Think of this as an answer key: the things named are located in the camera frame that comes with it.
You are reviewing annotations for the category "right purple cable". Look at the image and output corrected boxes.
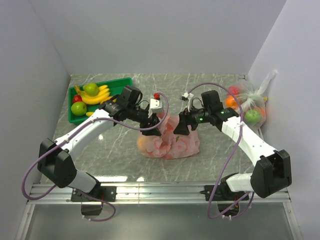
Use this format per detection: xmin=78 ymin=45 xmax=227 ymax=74
xmin=187 ymin=82 xmax=255 ymax=220

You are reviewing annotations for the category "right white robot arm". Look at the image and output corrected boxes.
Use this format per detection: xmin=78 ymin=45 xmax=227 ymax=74
xmin=174 ymin=90 xmax=292 ymax=200

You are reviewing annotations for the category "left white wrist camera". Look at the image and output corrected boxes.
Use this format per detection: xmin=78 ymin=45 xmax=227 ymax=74
xmin=148 ymin=98 xmax=164 ymax=115

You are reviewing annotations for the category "green fake pear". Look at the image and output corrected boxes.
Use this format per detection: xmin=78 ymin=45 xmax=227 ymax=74
xmin=82 ymin=82 xmax=100 ymax=97

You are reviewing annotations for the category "green fake apple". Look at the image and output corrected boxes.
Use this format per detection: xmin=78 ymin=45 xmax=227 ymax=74
xmin=70 ymin=101 xmax=87 ymax=117

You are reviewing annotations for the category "clear bag of fruits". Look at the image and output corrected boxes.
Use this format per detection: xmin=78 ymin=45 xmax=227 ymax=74
xmin=224 ymin=70 xmax=278 ymax=133

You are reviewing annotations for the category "yellow fake banana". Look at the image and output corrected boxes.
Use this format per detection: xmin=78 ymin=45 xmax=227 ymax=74
xmin=85 ymin=111 xmax=94 ymax=117

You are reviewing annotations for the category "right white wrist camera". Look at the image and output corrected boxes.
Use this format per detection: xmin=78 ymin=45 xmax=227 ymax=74
xmin=180 ymin=92 xmax=195 ymax=112

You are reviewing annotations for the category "aluminium mounting rail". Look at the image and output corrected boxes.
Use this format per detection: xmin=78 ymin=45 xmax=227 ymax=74
xmin=27 ymin=181 xmax=292 ymax=205

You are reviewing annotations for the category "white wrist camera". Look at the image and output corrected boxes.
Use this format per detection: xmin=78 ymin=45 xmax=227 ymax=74
xmin=148 ymin=98 xmax=164 ymax=115
xmin=180 ymin=92 xmax=195 ymax=112

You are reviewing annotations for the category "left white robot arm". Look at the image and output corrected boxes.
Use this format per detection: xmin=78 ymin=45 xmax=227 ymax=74
xmin=37 ymin=85 xmax=164 ymax=201

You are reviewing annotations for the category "red fake strawberry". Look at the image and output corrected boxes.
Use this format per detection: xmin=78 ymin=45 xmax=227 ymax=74
xmin=72 ymin=94 xmax=83 ymax=104

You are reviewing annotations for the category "green plastic tray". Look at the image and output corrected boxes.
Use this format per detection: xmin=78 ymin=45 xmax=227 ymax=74
xmin=67 ymin=77 xmax=133 ymax=125

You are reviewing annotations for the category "small yellow banana bunch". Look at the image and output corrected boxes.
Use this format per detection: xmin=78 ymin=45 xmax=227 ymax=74
xmin=74 ymin=85 xmax=110 ymax=105

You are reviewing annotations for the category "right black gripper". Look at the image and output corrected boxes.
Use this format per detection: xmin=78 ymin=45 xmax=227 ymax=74
xmin=173 ymin=103 xmax=211 ymax=136

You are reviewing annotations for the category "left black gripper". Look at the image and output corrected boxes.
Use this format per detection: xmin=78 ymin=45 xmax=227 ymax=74
xmin=128 ymin=104 xmax=162 ymax=136

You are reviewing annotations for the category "pink plastic bag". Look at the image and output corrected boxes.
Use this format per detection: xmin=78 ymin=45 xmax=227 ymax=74
xmin=137 ymin=114 xmax=200 ymax=160

